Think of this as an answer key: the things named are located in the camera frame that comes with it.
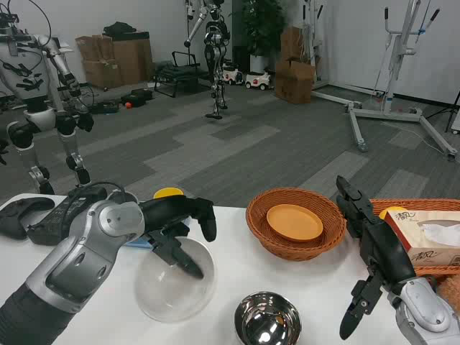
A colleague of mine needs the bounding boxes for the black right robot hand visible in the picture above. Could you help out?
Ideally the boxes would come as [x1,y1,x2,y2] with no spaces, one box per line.
[336,175,418,341]

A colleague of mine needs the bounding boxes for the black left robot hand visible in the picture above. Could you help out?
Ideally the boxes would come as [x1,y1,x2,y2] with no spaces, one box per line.
[139,195,218,280]

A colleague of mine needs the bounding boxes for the clear plastic bowl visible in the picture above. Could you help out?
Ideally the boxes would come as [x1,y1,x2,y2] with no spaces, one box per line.
[133,236,216,323]

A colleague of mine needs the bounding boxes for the shiny steel bowl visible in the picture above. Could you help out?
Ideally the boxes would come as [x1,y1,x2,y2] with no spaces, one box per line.
[234,291,303,345]

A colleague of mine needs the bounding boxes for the yellow plastic cup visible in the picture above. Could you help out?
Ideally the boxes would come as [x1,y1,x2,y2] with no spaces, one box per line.
[153,186,185,201]

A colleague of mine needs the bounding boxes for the yellow round fruit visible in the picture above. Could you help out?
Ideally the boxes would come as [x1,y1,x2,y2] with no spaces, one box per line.
[379,207,409,221]

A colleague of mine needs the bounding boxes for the printed tissue box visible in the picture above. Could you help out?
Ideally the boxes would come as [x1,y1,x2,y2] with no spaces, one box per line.
[382,210,460,267]

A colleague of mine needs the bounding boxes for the light blue tray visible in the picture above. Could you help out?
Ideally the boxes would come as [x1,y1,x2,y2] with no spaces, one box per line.
[124,218,191,249]

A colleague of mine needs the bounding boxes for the rectangular orange wicker basket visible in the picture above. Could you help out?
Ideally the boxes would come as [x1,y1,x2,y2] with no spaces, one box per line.
[369,198,460,278]

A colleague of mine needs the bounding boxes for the brown plush toy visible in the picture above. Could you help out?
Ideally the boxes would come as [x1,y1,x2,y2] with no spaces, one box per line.
[436,275,460,311]

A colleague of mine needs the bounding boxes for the orange plastic plate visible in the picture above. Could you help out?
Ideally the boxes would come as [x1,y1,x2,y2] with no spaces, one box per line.
[266,203,324,242]

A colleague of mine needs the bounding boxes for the round orange wicker basket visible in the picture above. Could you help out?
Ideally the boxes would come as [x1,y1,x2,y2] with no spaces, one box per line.
[245,187,347,262]

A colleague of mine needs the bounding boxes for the black floor case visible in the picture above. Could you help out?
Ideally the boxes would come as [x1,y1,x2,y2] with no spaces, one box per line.
[121,88,154,108]

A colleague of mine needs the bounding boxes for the black folding bench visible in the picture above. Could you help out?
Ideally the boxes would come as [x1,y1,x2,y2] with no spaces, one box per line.
[154,51,203,98]

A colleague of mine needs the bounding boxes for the white toy car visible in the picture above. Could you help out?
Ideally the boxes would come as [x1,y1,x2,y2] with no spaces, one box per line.
[244,70,272,91]
[222,64,246,86]

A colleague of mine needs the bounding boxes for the wide cardboard box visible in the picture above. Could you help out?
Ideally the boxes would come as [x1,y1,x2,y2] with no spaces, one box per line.
[83,59,124,91]

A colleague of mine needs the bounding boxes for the black tripod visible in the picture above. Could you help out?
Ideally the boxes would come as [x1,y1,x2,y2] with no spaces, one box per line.
[425,89,460,134]

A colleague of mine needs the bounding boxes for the tall cardboard box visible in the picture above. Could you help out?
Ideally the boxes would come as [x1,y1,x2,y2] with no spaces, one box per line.
[111,32,155,86]

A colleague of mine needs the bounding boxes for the hanging slim humanoid robot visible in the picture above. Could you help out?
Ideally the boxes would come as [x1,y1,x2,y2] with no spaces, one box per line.
[183,0,234,121]

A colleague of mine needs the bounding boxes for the large brown cardboard box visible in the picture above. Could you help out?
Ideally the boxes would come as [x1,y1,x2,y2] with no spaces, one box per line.
[275,60,316,106]

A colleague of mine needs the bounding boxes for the white wheeled gantry stand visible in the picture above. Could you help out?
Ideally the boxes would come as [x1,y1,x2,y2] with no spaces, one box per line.
[311,6,459,162]

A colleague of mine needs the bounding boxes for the small cardboard box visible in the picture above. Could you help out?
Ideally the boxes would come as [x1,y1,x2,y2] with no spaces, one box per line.
[75,34,116,63]

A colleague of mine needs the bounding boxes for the black bag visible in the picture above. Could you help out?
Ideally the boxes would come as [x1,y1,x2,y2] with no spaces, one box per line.
[103,21,134,37]

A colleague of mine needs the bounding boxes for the potted green plant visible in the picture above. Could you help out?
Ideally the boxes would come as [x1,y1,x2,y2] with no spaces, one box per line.
[232,0,289,74]

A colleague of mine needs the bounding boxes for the open brown cardboard box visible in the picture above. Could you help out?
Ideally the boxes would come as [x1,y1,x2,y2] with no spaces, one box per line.
[280,25,307,63]

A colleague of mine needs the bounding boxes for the grey humanoid robot with cables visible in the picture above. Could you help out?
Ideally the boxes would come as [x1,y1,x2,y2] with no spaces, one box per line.
[0,0,96,196]

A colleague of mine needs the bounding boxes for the white frame stand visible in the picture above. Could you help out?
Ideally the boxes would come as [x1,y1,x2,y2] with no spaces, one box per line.
[301,0,329,91]

